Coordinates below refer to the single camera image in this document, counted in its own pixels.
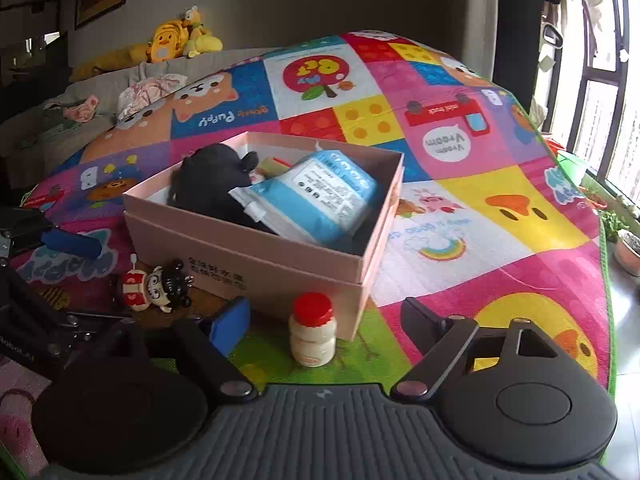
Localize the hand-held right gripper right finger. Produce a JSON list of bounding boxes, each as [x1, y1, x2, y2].
[[390, 297, 576, 403]]

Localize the colourful printed play mat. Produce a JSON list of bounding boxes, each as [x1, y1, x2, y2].
[[0, 30, 616, 480]]

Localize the yellow duck plush backpack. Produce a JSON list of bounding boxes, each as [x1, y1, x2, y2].
[[148, 21, 187, 63]]

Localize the grey sofa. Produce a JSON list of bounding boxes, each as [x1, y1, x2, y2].
[[0, 47, 281, 188]]

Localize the black haired toy figurine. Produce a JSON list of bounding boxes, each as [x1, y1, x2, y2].
[[121, 255, 193, 314]]

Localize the red capped yogurt bottle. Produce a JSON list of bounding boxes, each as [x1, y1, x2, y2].
[[288, 292, 337, 367]]

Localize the yellow duck plush toys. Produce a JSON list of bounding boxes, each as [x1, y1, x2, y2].
[[181, 6, 223, 58]]

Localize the green plastic basin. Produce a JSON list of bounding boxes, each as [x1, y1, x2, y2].
[[556, 150, 589, 186]]

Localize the potted plant in pale pot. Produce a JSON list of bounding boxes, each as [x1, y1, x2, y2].
[[614, 230, 640, 277]]

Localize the pale green cloth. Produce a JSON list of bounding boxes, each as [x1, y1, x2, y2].
[[20, 110, 76, 148]]

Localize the dark wooden cabinet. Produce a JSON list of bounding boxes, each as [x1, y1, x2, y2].
[[0, 0, 69, 91]]

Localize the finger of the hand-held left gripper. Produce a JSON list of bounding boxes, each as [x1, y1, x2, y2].
[[0, 206, 103, 261], [0, 266, 136, 357]]

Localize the white pink floral cloth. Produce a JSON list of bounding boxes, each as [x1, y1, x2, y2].
[[117, 74, 188, 121]]

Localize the black plush toy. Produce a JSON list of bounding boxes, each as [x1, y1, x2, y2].
[[167, 143, 281, 233]]

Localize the yellow pillow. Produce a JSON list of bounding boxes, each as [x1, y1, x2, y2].
[[69, 45, 153, 82]]

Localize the pink cardboard box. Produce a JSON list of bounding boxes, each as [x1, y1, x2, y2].
[[122, 131, 405, 342]]

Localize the small green potted plant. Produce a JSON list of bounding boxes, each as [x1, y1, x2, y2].
[[581, 180, 609, 212]]

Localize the black window frame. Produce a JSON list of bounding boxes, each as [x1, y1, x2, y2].
[[565, 0, 640, 201]]

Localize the small pink cloth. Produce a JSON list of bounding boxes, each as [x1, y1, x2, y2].
[[62, 94, 101, 123]]

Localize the blue wet wipes packet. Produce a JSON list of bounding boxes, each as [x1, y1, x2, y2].
[[228, 149, 379, 253]]

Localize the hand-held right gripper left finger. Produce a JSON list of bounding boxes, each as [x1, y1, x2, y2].
[[97, 296, 258, 403]]

